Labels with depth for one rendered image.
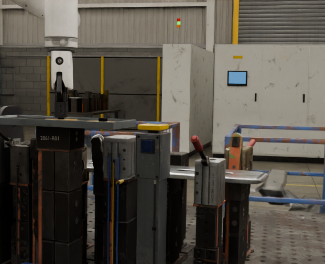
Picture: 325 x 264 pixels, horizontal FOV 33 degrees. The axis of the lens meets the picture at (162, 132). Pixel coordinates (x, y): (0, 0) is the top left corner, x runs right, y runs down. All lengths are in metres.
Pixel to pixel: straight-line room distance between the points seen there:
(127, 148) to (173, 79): 8.22
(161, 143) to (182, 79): 8.38
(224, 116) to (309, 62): 1.69
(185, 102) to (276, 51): 1.78
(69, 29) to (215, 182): 0.54
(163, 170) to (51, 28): 0.46
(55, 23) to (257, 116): 8.29
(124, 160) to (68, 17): 0.41
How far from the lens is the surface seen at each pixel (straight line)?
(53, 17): 1.44
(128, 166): 1.53
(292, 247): 2.02
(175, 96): 9.71
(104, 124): 1.33
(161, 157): 1.32
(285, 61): 9.60
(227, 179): 1.56
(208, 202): 1.47
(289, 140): 3.53
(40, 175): 1.47
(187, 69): 9.67
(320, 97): 9.63
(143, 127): 1.33
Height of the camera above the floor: 1.25
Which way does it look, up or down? 5 degrees down
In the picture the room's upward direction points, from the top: 1 degrees clockwise
